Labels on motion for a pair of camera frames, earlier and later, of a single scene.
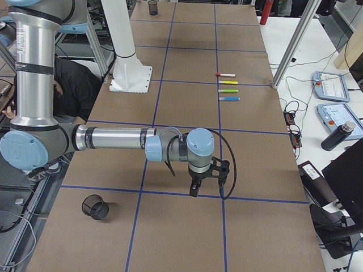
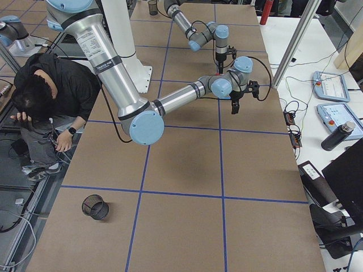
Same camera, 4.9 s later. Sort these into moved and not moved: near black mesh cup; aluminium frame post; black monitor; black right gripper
Moved: black right gripper
Not moved: black monitor; aluminium frame post; near black mesh cup
